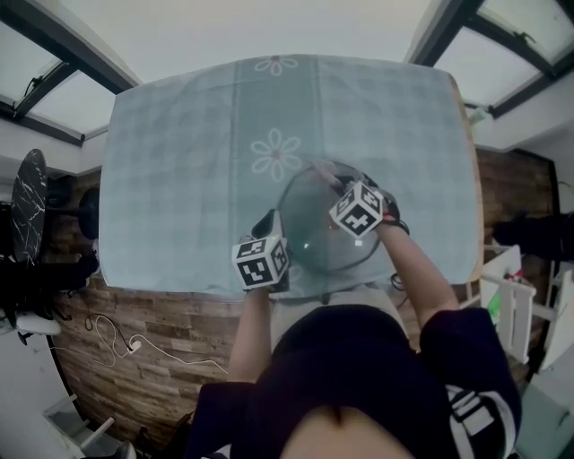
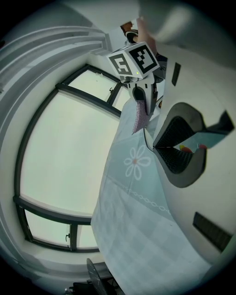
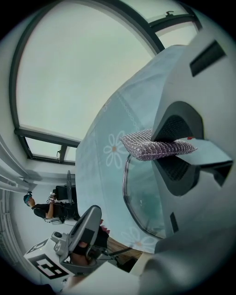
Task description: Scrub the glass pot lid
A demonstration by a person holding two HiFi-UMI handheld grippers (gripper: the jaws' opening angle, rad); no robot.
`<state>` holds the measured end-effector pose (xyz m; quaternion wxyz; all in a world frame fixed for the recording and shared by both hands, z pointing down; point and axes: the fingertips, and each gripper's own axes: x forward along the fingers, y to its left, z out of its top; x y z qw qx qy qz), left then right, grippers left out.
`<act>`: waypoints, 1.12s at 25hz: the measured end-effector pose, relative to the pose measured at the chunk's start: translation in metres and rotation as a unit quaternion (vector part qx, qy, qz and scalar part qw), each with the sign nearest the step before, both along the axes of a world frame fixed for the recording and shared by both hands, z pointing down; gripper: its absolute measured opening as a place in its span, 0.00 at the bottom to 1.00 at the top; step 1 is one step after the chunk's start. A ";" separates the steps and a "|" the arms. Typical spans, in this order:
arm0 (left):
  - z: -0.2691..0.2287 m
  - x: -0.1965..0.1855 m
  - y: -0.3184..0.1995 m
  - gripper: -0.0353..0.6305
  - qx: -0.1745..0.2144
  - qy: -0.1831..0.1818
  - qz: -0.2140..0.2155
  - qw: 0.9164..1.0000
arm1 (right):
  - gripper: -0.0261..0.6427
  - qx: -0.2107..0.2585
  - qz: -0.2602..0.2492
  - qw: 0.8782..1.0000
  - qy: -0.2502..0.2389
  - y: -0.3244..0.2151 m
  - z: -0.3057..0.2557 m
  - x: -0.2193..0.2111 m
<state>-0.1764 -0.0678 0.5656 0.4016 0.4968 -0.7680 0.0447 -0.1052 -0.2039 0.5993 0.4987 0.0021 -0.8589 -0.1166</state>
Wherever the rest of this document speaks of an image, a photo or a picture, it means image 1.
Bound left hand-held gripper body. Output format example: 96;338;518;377
231;232;291;293

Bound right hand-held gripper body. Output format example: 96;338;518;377
329;179;386;238

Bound glass pot lid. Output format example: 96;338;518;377
277;160;385;274

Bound person's left forearm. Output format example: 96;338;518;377
228;286;274;385

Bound person's right forearm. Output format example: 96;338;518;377
380;221;461;351

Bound person's right hand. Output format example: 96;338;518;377
381;192;400;225

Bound person's beige trousers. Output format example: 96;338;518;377
271;281;409;351

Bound light blue floral tablecloth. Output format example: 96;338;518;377
98;53;476;299

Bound wooden table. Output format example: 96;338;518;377
448;74;485;283

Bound person's torso in dark shirt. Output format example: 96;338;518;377
186;304;524;459

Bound white wooden chair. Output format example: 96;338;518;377
479;244;561;364

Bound black framed window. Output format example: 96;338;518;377
0;0;143;147
405;0;574;120

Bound black marble round table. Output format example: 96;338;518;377
11;149;100;265

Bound white office chair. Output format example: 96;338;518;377
15;313;63;346

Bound white table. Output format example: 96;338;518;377
540;268;574;373

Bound white curved desk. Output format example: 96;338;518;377
0;331;91;459

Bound pale green glass table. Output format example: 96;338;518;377
515;383;574;459

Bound white charger cable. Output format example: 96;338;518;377
51;313;230;373

